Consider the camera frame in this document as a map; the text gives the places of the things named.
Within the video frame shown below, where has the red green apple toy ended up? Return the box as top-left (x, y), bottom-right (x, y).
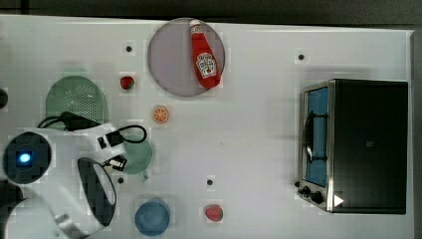
top-left (205, 204), bottom-right (224, 222)

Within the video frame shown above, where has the small red strawberry toy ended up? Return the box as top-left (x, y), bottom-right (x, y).
top-left (120, 76), bottom-right (134, 90)

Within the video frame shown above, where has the grey round plate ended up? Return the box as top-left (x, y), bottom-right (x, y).
top-left (147, 18), bottom-right (208, 97)

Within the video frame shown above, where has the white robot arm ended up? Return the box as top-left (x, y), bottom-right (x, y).
top-left (1, 123), bottom-right (125, 239)

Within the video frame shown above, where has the green oval colander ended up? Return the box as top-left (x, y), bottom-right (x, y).
top-left (45, 76), bottom-right (107, 131)

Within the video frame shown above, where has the black cylindrical cup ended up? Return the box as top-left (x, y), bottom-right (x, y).
top-left (0, 180), bottom-right (24, 222)

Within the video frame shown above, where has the blue bowl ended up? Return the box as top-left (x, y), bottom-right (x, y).
top-left (134, 198), bottom-right (170, 236)

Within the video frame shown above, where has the red plush ketchup bottle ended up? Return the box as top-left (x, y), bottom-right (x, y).
top-left (189, 19), bottom-right (221, 90)

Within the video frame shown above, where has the black toaster oven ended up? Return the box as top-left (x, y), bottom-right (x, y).
top-left (295, 79), bottom-right (409, 215)

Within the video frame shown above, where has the orange slice toy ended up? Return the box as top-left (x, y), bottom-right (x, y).
top-left (152, 107), bottom-right (169, 123)

